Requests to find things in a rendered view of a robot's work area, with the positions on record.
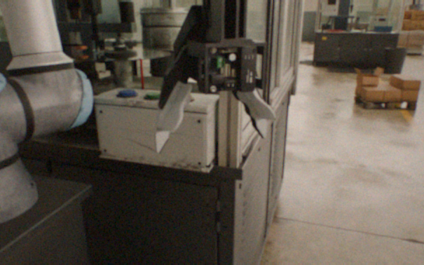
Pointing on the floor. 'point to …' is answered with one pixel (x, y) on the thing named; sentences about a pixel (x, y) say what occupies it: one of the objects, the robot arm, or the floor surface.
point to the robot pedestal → (40, 229)
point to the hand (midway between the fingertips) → (212, 144)
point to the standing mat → (349, 71)
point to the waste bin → (394, 60)
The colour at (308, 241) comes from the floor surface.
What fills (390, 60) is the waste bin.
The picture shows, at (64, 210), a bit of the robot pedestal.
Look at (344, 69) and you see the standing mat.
